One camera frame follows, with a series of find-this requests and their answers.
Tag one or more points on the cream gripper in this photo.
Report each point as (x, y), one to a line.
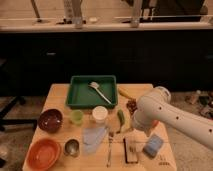
(132, 142)

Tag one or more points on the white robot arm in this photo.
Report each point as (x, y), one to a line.
(155, 105)

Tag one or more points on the orange bowl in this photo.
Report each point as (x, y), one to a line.
(43, 154)

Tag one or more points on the blue sponge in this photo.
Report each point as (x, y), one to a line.
(153, 145)

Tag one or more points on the orange fruit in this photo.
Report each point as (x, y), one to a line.
(155, 123)

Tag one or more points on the silver fork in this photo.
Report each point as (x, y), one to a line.
(110, 140)

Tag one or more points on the dark red grapes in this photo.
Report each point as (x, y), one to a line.
(131, 106)

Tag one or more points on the light blue cloth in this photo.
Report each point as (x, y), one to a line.
(92, 138)

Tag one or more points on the white cup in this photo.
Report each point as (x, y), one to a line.
(99, 114)

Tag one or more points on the yellow banana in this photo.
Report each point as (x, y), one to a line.
(124, 94)

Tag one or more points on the light green cup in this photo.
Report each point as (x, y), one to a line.
(76, 117)

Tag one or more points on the small metal cup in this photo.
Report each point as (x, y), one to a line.
(71, 148)

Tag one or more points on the green plastic tray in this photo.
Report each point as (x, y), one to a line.
(81, 96)

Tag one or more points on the black office chair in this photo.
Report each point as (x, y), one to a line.
(17, 99)

